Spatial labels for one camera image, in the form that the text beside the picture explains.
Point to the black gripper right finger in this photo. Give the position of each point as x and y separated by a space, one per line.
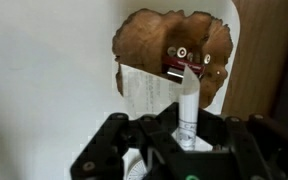
259 145

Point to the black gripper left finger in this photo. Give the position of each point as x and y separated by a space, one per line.
102 158

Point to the white paper sheet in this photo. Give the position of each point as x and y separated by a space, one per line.
145 93

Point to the red box on tray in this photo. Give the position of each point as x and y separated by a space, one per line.
174 66

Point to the white spool on tray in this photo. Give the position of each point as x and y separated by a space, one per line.
181 52

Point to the wooden slab tray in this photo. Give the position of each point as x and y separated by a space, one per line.
146 36

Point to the white spool near box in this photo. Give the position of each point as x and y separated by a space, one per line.
207 59

